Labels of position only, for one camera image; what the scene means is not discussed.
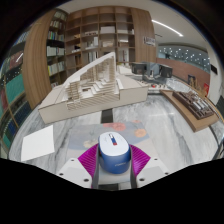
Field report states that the dark box model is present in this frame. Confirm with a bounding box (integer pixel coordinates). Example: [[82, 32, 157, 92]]
[[158, 64, 174, 79], [131, 62, 148, 75]]

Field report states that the white stepped building model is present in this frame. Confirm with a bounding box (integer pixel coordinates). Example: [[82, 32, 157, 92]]
[[37, 51, 149, 125]]

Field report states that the dark bookshelf with books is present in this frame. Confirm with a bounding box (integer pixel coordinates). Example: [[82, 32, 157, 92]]
[[45, 9, 68, 89]]

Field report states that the wooden shelf unit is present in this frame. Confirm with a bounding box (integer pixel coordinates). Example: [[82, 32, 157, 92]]
[[64, 5, 158, 79]]

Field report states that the flat white site model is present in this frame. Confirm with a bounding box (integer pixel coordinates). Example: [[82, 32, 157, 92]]
[[147, 79, 183, 95]]

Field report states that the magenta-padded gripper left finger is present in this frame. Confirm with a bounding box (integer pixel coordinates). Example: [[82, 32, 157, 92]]
[[56, 144, 101, 190]]

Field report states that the wall poster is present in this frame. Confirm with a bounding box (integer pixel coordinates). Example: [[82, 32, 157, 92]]
[[143, 35, 157, 47]]

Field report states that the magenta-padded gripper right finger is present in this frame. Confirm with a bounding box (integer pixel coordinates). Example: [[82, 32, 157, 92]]
[[129, 144, 170, 189]]

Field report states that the red sign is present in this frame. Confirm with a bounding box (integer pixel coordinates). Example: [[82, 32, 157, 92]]
[[202, 82, 211, 98]]

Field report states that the white paper sheet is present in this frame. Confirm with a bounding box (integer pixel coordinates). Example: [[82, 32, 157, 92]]
[[20, 124, 56, 163]]

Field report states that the blue and white computer mouse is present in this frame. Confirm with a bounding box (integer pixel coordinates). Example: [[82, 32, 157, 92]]
[[98, 131, 132, 175]]

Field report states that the brown building model on wooden base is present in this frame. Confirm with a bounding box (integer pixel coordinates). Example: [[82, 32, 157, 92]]
[[160, 88, 222, 133]]

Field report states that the long ceiling light strip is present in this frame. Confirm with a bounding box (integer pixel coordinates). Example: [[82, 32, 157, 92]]
[[151, 19, 184, 38]]

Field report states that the group of small ceiling lights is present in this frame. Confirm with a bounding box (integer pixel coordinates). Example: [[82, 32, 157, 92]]
[[158, 45, 210, 68]]

